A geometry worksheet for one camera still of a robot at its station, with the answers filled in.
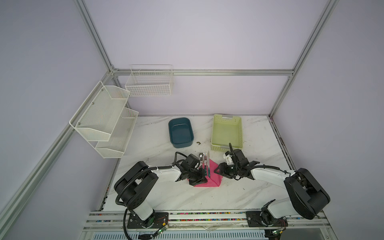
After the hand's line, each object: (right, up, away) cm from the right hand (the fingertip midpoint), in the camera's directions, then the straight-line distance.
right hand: (216, 171), depth 86 cm
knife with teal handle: (-4, +3, +7) cm, 8 cm away
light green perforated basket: (+12, +24, +27) cm, 38 cm away
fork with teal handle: (-6, +4, +9) cm, 12 cm away
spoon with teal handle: (-9, +8, +9) cm, 14 cm away
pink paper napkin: (-1, -5, -1) cm, 5 cm away
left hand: (-5, -5, -2) cm, 8 cm away
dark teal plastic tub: (-23, +23, +21) cm, 39 cm away
